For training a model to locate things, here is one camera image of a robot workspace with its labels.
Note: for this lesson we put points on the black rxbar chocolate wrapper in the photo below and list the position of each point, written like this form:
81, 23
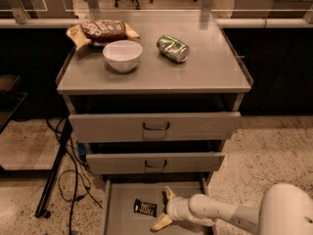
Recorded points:
145, 208

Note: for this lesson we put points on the black table leg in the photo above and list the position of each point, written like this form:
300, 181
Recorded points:
41, 210

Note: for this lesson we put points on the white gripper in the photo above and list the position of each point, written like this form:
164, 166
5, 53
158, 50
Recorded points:
175, 206

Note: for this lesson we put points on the white horizontal rail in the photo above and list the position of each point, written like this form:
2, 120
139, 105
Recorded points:
224, 23

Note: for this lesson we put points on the grey metal drawer cabinet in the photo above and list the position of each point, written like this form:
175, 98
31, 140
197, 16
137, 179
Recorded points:
211, 80

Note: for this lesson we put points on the white ceramic bowl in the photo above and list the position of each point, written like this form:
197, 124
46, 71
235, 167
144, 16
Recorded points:
123, 55

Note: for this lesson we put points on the grey top drawer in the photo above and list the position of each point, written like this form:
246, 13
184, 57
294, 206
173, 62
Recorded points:
154, 127

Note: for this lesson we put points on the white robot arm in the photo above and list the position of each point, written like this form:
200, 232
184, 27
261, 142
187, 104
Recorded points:
284, 210

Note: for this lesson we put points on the green soda can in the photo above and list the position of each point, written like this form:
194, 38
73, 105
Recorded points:
173, 48

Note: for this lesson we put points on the brown chip bag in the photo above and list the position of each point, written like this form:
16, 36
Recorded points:
100, 33

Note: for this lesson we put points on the grey open bottom drawer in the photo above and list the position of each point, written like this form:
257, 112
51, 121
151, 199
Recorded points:
119, 217

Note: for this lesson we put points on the grey middle drawer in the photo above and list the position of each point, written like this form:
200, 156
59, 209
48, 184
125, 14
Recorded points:
154, 163

